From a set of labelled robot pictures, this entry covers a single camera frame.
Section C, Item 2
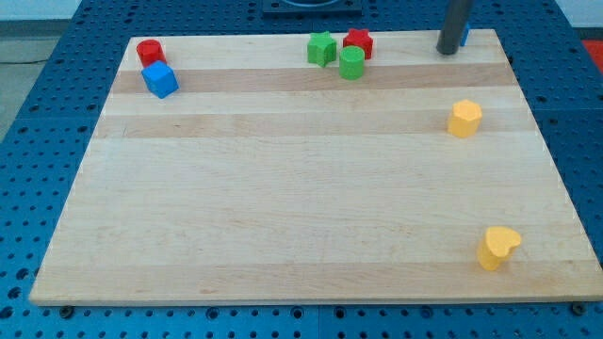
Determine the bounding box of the yellow hexagon block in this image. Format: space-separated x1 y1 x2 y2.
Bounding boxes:
447 100 482 138

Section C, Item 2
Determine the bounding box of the red star block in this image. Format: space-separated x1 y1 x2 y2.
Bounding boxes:
343 28 374 59

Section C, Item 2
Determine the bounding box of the yellow heart block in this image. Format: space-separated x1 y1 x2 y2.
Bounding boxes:
476 226 522 271

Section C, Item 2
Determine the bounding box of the wooden board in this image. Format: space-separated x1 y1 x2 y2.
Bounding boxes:
29 29 602 306

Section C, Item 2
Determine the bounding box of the green star block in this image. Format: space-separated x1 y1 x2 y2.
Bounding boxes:
306 31 337 68

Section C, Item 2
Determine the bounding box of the green cylinder block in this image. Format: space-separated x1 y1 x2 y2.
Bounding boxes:
339 45 365 80

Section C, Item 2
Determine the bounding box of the blue cube block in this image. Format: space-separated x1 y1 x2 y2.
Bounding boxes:
141 60 179 99

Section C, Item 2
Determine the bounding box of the grey cylindrical robot tool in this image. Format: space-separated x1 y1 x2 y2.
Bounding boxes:
436 0 474 56

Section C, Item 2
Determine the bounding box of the blue block behind tool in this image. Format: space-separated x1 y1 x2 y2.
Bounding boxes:
460 23 471 47

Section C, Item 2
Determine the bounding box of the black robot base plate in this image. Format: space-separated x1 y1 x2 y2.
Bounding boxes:
260 0 363 15

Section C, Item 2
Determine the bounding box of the red cylinder block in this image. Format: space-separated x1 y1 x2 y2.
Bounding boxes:
136 39 167 68

